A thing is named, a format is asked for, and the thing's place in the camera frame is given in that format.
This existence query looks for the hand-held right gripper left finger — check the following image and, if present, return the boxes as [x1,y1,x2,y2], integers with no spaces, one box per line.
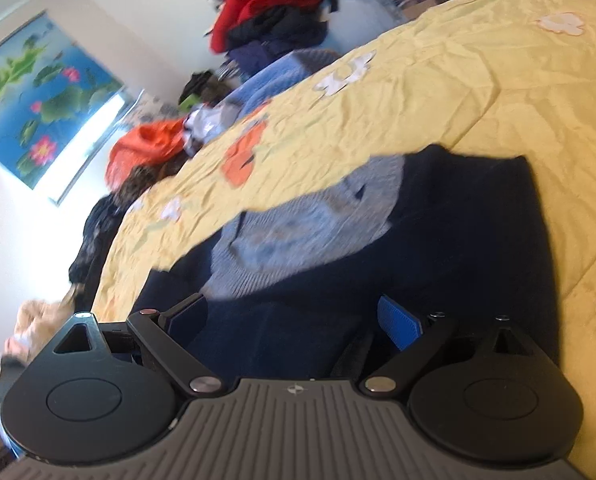
[52,292,225,400]

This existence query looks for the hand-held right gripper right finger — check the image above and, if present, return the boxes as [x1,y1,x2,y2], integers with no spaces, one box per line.
[359,294,531,401]

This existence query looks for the navy and grey sweater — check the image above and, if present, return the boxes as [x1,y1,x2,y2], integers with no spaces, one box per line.
[128,144,561,386]

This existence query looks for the dark patterned clothes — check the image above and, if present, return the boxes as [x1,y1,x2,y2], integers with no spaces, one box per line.
[68,165,179,286]

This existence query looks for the pile of dark clothes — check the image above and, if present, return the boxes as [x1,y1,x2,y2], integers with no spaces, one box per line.
[218,0,343,81]

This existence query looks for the beige cloth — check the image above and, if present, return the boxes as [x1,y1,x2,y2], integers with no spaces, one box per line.
[0,300,79,411]

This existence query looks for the orange garment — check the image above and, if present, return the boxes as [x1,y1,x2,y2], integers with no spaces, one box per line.
[105,119,189,186]

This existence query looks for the dark green garment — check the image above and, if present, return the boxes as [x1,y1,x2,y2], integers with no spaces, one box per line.
[178,71,233,108]

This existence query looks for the yellow floral quilt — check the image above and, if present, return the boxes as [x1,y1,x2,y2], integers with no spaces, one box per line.
[90,0,596,480]

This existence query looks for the light blue knit blanket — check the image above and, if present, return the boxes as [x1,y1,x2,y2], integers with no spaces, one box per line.
[218,50,343,116]

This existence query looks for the lotus flower window blind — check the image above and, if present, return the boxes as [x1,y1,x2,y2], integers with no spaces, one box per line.
[0,12,146,206]

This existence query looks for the translucent plastic bag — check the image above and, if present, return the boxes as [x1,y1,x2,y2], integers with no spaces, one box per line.
[338,0,409,53]

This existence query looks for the red garment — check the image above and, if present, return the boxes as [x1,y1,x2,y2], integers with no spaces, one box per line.
[210,0,323,53]

